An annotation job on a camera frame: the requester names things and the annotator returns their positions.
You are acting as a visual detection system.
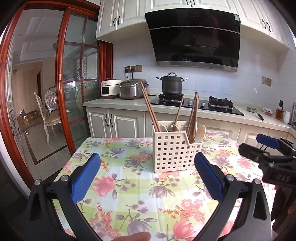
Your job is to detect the black range hood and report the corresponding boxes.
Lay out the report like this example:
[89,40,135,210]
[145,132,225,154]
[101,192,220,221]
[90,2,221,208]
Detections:
[145,10,241,72]

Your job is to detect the kitchen knife on counter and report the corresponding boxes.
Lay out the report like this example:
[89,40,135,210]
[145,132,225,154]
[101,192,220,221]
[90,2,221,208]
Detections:
[247,107,264,121]

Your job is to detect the black gas stove top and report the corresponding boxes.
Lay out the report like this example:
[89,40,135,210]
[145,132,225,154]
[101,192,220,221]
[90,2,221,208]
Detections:
[151,93,244,116]

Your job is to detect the wall power outlet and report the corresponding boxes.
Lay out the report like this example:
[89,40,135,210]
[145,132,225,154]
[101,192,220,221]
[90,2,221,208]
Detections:
[125,65,142,73]
[262,76,272,87]

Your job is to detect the white perforated utensil basket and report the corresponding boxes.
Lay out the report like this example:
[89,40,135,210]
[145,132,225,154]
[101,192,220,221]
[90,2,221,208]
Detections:
[152,120,203,173]

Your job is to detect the person left hand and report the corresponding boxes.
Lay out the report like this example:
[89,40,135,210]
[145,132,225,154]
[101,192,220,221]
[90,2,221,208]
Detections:
[112,232,151,241]

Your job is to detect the person right hand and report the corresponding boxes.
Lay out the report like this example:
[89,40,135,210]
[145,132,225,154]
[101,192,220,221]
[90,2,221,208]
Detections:
[270,186,295,240]

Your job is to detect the wall power outlet left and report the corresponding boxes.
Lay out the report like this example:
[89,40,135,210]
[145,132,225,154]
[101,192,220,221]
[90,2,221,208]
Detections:
[125,65,142,73]

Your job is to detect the red wooden sliding door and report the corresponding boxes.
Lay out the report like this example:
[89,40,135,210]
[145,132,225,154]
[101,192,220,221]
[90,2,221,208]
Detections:
[0,2,114,189]

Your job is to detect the white upper cabinets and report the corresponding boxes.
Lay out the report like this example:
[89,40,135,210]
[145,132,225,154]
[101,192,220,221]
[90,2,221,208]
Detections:
[96,1,288,52]

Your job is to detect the white dining chair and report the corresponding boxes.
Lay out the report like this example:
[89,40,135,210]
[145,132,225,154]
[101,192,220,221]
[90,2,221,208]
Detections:
[34,89,61,143]

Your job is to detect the white ceramic spoon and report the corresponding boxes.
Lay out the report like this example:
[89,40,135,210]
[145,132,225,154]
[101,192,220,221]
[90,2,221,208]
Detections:
[159,125,168,132]
[195,125,206,143]

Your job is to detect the silver rice cooker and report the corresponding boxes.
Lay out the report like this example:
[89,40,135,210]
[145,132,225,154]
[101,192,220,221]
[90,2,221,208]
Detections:
[119,78,149,99]

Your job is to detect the amber oil bottle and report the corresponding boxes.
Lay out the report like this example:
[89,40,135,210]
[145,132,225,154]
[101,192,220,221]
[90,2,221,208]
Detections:
[275,100,283,121]

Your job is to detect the black cooking pot with lid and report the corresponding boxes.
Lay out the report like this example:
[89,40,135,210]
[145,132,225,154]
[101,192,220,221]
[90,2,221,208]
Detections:
[156,72,188,94]

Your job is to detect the white rice cooker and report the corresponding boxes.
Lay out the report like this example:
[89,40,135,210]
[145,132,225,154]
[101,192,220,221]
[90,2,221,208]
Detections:
[101,78,122,99]

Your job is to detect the white small bottle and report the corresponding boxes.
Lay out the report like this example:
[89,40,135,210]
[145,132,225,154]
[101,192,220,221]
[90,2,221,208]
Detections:
[283,111,290,124]

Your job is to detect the floral tablecloth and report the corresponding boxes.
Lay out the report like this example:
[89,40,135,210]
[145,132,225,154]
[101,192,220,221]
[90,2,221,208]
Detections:
[52,132,277,241]

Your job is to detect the wall power outlet right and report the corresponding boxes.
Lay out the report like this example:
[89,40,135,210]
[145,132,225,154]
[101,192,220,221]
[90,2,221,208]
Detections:
[262,76,272,87]

